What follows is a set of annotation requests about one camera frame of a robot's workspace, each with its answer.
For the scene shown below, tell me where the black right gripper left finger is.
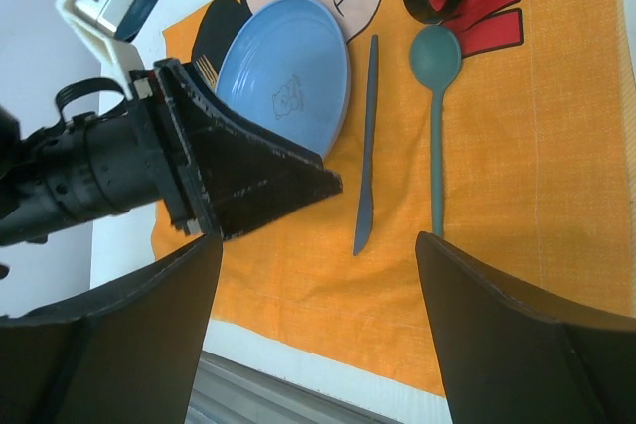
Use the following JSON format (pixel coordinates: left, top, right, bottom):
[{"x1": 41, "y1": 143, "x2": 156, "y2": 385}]
[{"x1": 1, "y1": 235, "x2": 223, "y2": 423}]

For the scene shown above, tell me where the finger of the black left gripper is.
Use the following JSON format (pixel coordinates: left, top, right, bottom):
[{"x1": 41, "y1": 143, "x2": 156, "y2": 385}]
[{"x1": 156, "y1": 59, "x2": 343, "y2": 240}]

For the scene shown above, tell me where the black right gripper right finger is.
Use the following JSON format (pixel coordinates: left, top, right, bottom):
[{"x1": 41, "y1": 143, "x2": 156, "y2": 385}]
[{"x1": 415, "y1": 232, "x2": 635, "y2": 423}]

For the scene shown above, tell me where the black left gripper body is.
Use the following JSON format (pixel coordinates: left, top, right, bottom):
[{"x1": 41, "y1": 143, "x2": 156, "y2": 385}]
[{"x1": 1, "y1": 64, "x2": 204, "y2": 245}]

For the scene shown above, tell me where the gold fork green handle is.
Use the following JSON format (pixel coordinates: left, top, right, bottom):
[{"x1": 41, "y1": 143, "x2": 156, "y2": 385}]
[{"x1": 194, "y1": 55, "x2": 218, "y2": 91}]

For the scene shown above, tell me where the light blue plate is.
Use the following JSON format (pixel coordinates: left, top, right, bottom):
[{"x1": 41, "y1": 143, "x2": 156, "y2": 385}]
[{"x1": 216, "y1": 0, "x2": 351, "y2": 158}]

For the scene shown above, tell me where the blue plastic knife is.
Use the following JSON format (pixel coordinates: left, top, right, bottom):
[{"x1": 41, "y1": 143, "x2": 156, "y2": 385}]
[{"x1": 353, "y1": 35, "x2": 379, "y2": 256}]

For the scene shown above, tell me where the orange cartoon cloth placemat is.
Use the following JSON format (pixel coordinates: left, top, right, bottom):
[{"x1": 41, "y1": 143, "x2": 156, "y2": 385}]
[{"x1": 163, "y1": 0, "x2": 634, "y2": 394}]

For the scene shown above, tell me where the teal plastic spoon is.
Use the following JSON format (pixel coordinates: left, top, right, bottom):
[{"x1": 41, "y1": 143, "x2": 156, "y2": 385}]
[{"x1": 409, "y1": 25, "x2": 462, "y2": 236}]

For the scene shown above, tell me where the aluminium front rail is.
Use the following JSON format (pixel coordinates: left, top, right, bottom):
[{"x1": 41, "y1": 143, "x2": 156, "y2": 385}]
[{"x1": 185, "y1": 352, "x2": 393, "y2": 424}]

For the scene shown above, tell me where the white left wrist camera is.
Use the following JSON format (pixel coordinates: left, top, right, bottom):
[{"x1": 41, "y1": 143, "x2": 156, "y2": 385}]
[{"x1": 56, "y1": 0, "x2": 159, "y2": 99}]

